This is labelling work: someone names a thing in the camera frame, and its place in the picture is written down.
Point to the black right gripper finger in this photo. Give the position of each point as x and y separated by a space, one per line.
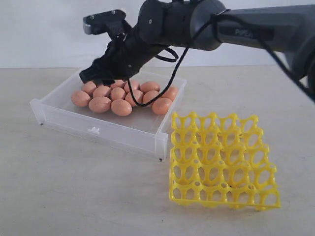
107 80
91 73

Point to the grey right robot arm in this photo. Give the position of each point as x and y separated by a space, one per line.
202 25

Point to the brown egg middle row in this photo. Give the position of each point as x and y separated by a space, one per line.
102 91

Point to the yellow plastic egg tray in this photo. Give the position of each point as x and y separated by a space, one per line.
221 161

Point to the clear plastic drawer bin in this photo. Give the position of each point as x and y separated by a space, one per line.
142 132

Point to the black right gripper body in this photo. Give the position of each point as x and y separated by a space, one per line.
125 55

